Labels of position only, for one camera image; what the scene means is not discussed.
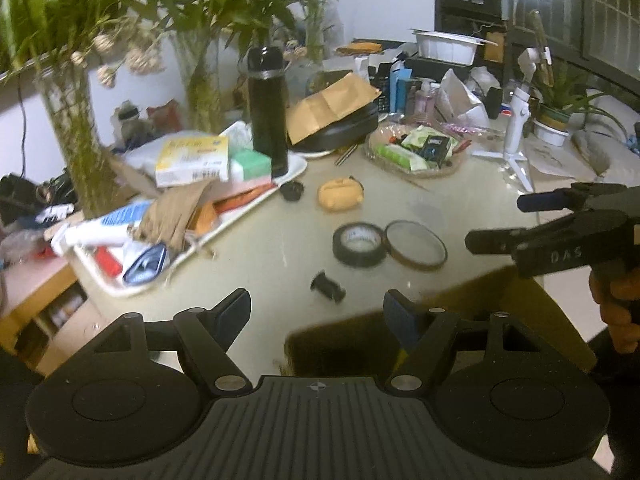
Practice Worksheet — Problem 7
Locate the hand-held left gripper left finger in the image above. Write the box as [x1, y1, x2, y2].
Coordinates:
[95, 287, 252, 397]

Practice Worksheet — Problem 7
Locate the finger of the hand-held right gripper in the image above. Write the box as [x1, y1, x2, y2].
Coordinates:
[465, 227, 534, 256]
[517, 183, 629, 213]

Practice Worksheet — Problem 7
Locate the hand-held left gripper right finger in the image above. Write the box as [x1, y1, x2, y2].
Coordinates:
[382, 288, 544, 396]

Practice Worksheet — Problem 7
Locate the amber tape roll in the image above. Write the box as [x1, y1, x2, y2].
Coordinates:
[383, 219, 448, 272]

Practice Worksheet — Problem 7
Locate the brown cardboard box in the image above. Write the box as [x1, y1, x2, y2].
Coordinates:
[284, 264, 599, 377]

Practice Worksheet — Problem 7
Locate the small black spool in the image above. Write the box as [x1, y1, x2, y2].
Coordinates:
[309, 270, 347, 304]

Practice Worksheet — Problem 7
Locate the black tape roll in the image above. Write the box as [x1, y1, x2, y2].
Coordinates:
[332, 222, 387, 267]

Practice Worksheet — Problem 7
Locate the yellow silicone pouch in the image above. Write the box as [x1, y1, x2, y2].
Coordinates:
[318, 175, 365, 214]

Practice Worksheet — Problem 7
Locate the person's right forearm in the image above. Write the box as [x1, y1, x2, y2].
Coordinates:
[587, 332, 640, 480]

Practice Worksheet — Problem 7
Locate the person's right hand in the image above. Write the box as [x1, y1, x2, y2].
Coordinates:
[589, 259, 640, 356]

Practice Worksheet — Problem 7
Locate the potted green plant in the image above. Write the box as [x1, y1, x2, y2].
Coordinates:
[531, 59, 622, 149]

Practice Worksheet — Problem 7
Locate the grey cushion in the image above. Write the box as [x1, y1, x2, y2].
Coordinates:
[571, 89, 640, 182]

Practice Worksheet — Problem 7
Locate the white gimbal tripod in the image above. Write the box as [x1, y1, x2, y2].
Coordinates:
[471, 9, 554, 194]

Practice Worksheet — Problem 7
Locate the orange packet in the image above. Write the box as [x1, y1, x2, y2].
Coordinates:
[192, 202, 221, 236]

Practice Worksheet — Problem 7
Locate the blue white oval packet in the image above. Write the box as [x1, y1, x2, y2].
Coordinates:
[122, 242, 172, 287]

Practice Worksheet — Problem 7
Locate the white plastic tray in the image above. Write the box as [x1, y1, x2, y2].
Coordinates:
[71, 152, 309, 299]

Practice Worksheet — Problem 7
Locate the pink glitter strip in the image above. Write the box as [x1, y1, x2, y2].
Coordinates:
[439, 120, 502, 137]

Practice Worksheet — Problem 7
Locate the small black packet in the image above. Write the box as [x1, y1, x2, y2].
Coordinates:
[419, 137, 451, 168]

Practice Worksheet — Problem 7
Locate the crumpled brown paper bag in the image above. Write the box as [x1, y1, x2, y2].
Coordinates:
[136, 179, 217, 254]

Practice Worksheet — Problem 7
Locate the green leaf print pack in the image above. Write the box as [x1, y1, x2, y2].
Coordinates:
[401, 125, 458, 158]

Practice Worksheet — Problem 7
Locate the green white wipes pack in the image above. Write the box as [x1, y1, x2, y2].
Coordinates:
[375, 144, 426, 172]

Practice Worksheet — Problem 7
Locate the white plastic bag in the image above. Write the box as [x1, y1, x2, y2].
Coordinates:
[434, 66, 492, 129]

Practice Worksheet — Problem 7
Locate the red flat packet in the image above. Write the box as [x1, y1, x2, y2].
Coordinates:
[94, 245, 124, 277]

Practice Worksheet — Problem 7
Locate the green tissue pack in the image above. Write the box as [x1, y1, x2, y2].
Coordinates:
[230, 149, 274, 184]

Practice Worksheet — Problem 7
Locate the white blue tube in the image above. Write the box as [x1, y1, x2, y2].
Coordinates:
[64, 199, 154, 247]

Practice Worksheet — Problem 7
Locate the pink liquid bottle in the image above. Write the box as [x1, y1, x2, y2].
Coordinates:
[414, 79, 437, 114]

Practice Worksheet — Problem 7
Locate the yellow white medicine box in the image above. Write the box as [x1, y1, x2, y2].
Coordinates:
[154, 134, 231, 189]

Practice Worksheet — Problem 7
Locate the pair of chopsticks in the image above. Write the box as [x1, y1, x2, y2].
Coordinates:
[334, 143, 361, 168]

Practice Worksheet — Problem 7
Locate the blue carton box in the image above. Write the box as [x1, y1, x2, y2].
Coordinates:
[388, 66, 414, 114]

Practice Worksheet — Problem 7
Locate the white plastic food container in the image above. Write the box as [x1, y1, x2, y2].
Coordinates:
[410, 28, 499, 67]

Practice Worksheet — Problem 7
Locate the black zip case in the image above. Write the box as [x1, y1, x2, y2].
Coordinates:
[289, 104, 382, 154]

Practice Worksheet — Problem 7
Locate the black thermos bottle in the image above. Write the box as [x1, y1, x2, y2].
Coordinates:
[248, 45, 290, 179]

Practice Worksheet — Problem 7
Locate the wooden side shelf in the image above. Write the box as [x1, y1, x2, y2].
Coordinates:
[0, 259, 77, 363]

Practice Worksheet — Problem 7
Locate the brown paper envelope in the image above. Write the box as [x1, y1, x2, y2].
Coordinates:
[286, 72, 382, 146]

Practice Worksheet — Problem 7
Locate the wide glass vase with bamboo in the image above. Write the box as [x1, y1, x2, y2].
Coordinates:
[135, 0, 301, 137]

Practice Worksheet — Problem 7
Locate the yellow cloth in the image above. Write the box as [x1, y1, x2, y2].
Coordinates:
[334, 39, 384, 57]

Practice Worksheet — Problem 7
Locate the tall glass vase with bamboo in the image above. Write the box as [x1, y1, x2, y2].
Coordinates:
[0, 0, 166, 220]

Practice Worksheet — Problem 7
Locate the black bag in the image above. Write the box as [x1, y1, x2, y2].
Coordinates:
[0, 172, 77, 227]

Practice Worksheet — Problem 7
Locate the conical glass vase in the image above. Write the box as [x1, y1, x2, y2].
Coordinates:
[284, 40, 327, 104]

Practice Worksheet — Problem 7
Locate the slim glass vase with bamboo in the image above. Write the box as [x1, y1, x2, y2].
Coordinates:
[272, 0, 366, 64]

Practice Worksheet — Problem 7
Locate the black wall cable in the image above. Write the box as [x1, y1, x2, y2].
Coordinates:
[16, 79, 30, 177]

